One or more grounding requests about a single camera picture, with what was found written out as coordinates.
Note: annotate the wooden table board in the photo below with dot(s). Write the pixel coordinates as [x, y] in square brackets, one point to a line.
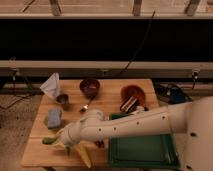
[37, 154]

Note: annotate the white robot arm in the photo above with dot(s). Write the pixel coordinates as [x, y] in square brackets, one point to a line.
[193, 118]

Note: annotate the green plastic tray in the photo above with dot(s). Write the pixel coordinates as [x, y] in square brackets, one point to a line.
[147, 152]

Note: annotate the green chili pepper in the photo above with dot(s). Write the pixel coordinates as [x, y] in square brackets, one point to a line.
[51, 141]

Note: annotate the metal spoon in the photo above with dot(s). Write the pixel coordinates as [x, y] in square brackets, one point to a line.
[85, 107]

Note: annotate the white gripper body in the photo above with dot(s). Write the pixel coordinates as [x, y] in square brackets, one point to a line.
[71, 134]

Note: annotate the dark purple grapes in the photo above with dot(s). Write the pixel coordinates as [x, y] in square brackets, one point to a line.
[100, 144]

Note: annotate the blue power device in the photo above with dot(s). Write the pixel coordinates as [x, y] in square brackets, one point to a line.
[176, 96]

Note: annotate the striped brown block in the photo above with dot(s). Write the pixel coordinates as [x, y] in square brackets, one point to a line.
[128, 104]

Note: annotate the orange bowl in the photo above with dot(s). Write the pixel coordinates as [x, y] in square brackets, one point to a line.
[135, 91]

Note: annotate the blue sponge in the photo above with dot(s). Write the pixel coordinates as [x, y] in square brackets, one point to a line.
[54, 118]

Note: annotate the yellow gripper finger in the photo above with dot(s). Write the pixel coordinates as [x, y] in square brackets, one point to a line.
[59, 145]
[59, 132]

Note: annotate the white crumpled cloth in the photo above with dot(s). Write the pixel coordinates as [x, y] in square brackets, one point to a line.
[51, 87]

